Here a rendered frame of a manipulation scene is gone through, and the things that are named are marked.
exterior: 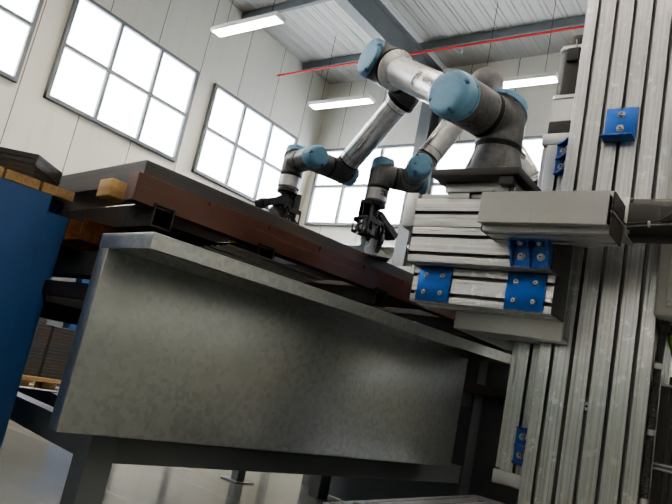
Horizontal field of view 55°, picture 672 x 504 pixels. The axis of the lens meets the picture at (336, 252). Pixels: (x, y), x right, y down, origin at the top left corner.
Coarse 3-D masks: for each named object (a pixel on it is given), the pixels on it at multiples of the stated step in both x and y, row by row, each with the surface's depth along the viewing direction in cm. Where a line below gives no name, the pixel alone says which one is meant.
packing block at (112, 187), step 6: (102, 180) 140; (108, 180) 138; (114, 180) 137; (102, 186) 139; (108, 186) 137; (114, 186) 137; (120, 186) 138; (126, 186) 139; (102, 192) 138; (108, 192) 136; (114, 192) 137; (120, 192) 138; (102, 198) 141; (108, 198) 140; (114, 198) 139; (120, 198) 138
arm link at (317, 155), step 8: (296, 152) 211; (304, 152) 206; (312, 152) 204; (320, 152) 205; (296, 160) 209; (304, 160) 206; (312, 160) 204; (320, 160) 205; (328, 160) 209; (296, 168) 212; (304, 168) 209; (312, 168) 207; (320, 168) 209; (328, 168) 210
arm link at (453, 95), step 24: (384, 48) 181; (360, 72) 185; (384, 72) 180; (408, 72) 170; (432, 72) 163; (456, 72) 150; (432, 96) 154; (456, 96) 148; (480, 96) 149; (456, 120) 152; (480, 120) 152
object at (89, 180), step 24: (120, 168) 146; (144, 168) 138; (96, 192) 156; (192, 192) 146; (216, 192) 151; (264, 216) 161; (216, 240) 187; (312, 240) 173; (288, 264) 203; (384, 264) 194; (408, 312) 263
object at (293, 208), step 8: (280, 192) 216; (288, 192) 214; (296, 192) 214; (296, 200) 216; (272, 208) 213; (280, 208) 210; (288, 208) 211; (296, 208) 216; (280, 216) 209; (288, 216) 213
